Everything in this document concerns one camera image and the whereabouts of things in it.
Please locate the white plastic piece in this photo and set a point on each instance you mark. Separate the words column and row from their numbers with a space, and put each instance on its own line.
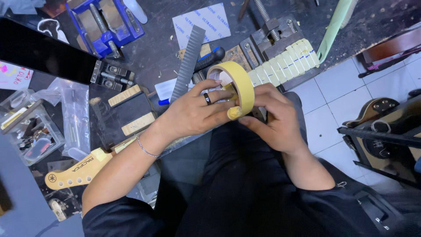
column 136, row 10

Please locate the black guitar rack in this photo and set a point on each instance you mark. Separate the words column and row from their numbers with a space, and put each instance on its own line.
column 388, row 138

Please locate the clear plastic bag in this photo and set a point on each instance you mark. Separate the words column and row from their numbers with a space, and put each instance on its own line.
column 75, row 115

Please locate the person's left hand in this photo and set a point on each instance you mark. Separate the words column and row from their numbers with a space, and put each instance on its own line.
column 187, row 115

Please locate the brown guitar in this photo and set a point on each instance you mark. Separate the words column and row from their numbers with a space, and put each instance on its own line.
column 373, row 110

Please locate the white-backed sandpaper sheet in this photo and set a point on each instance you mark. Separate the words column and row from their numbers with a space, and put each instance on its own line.
column 210, row 19

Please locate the dark brown wooden furniture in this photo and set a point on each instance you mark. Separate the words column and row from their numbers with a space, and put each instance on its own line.
column 391, row 46

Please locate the grey ribbed metal beam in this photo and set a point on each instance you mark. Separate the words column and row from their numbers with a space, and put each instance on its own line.
column 189, row 62

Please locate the yellow masking tape roll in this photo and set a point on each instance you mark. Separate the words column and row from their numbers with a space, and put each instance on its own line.
column 245, row 87

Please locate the chrome guitar bridge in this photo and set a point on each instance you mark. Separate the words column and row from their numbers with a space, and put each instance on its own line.
column 113, row 77

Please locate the person's right hand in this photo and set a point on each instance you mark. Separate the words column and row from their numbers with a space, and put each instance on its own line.
column 279, row 121

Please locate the grey flat board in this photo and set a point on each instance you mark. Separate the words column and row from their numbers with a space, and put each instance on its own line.
column 23, row 197

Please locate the black block with wooden ends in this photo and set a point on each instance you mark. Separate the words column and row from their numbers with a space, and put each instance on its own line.
column 133, row 110

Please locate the black guitar body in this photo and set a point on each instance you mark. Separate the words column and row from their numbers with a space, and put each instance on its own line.
column 42, row 52

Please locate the maple guitar neck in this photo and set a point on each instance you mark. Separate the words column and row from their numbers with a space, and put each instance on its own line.
column 75, row 171

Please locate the clear plastic parts box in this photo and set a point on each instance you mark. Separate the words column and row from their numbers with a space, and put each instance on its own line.
column 31, row 131

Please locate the paper with pink scribbles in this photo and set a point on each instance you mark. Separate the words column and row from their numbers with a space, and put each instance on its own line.
column 13, row 77

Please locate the black bag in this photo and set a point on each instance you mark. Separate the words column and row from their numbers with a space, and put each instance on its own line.
column 375, row 207

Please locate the blue bench vise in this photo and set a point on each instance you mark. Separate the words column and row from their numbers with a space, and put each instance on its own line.
column 108, row 24

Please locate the dark steel bench vise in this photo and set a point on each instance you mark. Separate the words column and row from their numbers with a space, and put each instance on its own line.
column 273, row 31

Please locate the white paper card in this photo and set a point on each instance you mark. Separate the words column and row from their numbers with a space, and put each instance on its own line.
column 165, row 88

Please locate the blue marker pen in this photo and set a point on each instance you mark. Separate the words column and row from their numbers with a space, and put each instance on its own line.
column 163, row 101

